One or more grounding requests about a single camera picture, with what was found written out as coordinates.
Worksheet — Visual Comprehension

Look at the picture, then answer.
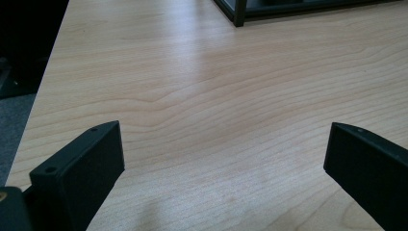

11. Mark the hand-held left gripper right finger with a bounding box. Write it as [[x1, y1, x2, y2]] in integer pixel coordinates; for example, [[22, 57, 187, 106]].
[[322, 121, 408, 231]]

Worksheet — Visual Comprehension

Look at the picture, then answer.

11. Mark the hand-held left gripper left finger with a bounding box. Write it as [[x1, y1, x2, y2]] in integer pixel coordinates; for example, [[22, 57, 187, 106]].
[[29, 120, 126, 231]]

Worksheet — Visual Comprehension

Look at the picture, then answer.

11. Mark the black metal two-tier shelf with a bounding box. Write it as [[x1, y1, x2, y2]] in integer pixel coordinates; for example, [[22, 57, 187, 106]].
[[213, 0, 403, 28]]

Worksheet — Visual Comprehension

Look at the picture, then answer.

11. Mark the black stand base plate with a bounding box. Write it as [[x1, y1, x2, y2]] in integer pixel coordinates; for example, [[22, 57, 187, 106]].
[[0, 57, 50, 100]]

